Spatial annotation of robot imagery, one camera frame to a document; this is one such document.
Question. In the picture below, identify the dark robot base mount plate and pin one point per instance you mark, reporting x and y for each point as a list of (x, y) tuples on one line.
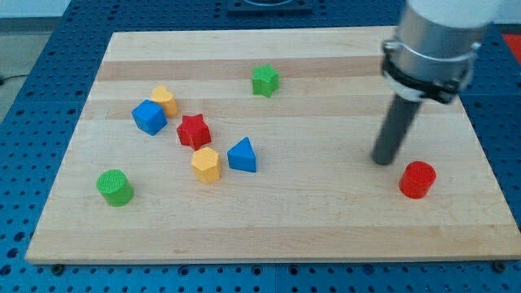
[(268, 6)]

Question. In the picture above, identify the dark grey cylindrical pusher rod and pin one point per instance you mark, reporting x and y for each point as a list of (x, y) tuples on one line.
[(399, 118)]

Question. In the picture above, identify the red star block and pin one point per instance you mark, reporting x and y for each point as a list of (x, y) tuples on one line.
[(194, 132)]

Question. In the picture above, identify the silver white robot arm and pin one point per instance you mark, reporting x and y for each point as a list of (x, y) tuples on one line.
[(430, 56)]

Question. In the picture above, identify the wooden board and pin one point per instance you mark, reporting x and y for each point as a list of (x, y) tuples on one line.
[(316, 195)]

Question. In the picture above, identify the green cylinder block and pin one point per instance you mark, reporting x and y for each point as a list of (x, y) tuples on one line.
[(115, 187)]

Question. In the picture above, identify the yellow heart block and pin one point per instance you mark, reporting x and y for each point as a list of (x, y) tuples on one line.
[(165, 99)]

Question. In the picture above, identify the blue cube block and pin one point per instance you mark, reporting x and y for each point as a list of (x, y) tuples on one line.
[(149, 117)]

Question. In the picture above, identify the blue triangle block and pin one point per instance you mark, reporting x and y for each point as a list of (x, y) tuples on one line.
[(242, 156)]

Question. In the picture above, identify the red cylinder block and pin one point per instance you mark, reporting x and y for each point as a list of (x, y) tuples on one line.
[(417, 179)]

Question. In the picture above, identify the yellow hexagon block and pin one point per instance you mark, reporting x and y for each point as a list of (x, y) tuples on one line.
[(206, 164)]

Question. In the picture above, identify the green star block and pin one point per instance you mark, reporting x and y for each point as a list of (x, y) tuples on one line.
[(265, 80)]

